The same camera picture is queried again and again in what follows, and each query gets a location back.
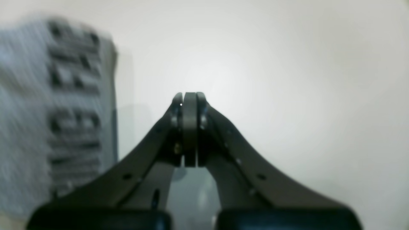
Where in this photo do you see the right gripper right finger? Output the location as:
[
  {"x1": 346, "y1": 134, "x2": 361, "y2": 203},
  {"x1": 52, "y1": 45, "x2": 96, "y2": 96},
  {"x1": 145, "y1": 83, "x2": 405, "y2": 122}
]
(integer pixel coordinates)
[{"x1": 196, "y1": 93, "x2": 362, "y2": 230}]

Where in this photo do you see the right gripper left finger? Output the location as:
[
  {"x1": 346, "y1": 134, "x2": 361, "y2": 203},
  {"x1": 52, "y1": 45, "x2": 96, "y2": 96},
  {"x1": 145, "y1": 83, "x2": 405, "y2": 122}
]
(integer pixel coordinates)
[{"x1": 26, "y1": 93, "x2": 197, "y2": 230}]

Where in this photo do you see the grey T-shirt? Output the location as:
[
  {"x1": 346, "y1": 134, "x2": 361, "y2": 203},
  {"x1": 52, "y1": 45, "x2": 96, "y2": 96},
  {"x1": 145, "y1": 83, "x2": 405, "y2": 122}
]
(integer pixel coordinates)
[{"x1": 0, "y1": 18, "x2": 118, "y2": 219}]

